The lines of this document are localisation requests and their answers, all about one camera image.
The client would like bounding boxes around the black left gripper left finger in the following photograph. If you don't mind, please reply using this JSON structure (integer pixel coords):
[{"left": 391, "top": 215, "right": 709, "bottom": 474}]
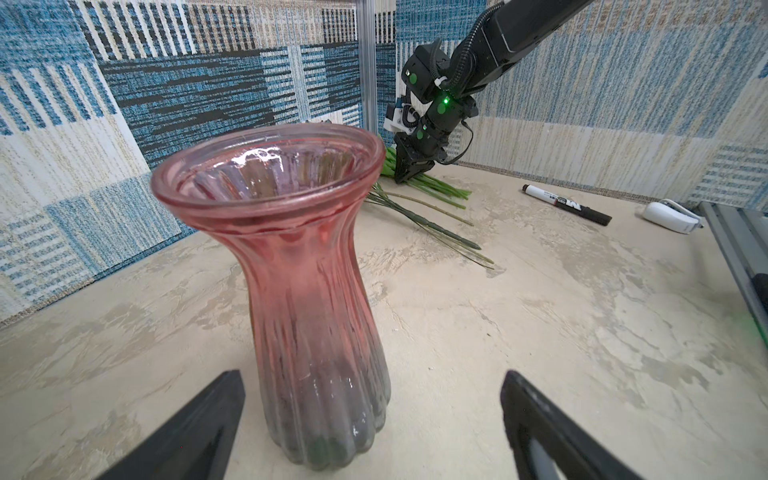
[{"left": 100, "top": 370, "right": 246, "bottom": 479}]

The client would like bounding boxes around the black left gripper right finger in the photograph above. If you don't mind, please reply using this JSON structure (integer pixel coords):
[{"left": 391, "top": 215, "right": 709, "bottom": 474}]
[{"left": 500, "top": 370, "right": 639, "bottom": 479}]

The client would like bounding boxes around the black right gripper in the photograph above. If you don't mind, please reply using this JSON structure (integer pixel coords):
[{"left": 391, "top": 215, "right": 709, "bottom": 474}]
[{"left": 394, "top": 95, "right": 479, "bottom": 183}]

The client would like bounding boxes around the pink ribbed glass vase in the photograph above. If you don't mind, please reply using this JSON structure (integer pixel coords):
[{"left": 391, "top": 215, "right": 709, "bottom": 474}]
[{"left": 150, "top": 123, "right": 391, "bottom": 470}]

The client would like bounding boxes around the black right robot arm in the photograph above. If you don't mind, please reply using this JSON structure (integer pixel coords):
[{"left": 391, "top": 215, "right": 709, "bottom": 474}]
[{"left": 394, "top": 1, "right": 589, "bottom": 184}]

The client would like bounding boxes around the black whiteboard marker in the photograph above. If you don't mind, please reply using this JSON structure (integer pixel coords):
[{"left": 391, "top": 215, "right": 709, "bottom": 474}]
[{"left": 522, "top": 184, "right": 612, "bottom": 226}]

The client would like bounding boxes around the white stapler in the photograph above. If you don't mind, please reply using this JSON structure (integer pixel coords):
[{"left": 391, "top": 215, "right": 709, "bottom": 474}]
[{"left": 642, "top": 199, "right": 704, "bottom": 234}]

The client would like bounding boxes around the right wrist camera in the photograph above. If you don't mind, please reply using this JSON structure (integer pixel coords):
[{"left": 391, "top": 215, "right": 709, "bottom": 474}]
[{"left": 383, "top": 101, "right": 420, "bottom": 134}]

